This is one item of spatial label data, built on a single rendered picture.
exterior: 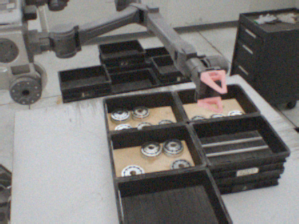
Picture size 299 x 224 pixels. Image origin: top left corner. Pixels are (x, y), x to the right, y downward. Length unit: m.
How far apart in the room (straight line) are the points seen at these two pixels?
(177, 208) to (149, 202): 0.12
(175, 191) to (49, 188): 0.62
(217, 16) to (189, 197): 3.94
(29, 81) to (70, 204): 0.59
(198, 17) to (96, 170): 3.61
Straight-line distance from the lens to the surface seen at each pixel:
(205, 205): 1.41
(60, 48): 1.19
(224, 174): 1.51
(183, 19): 4.86
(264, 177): 1.62
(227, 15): 5.17
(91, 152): 1.81
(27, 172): 1.80
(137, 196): 1.42
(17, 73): 1.57
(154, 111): 1.85
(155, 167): 1.53
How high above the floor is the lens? 1.94
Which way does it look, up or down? 37 degrees down
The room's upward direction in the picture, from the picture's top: straight up
